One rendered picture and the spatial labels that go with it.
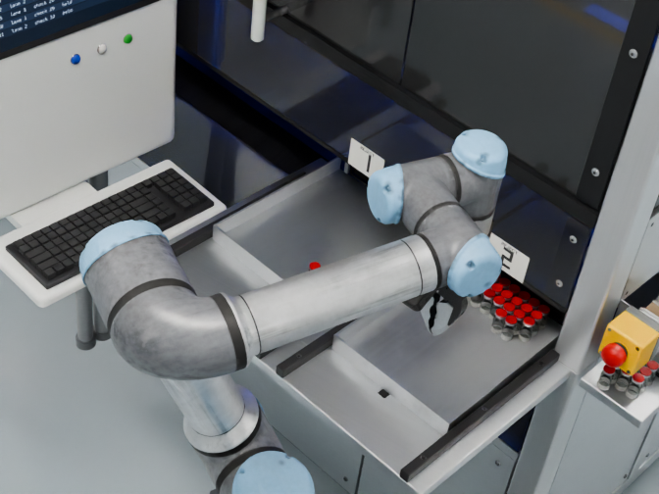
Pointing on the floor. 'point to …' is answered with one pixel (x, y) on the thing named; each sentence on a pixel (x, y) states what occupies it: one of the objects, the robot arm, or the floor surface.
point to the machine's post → (597, 287)
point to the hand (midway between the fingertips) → (430, 329)
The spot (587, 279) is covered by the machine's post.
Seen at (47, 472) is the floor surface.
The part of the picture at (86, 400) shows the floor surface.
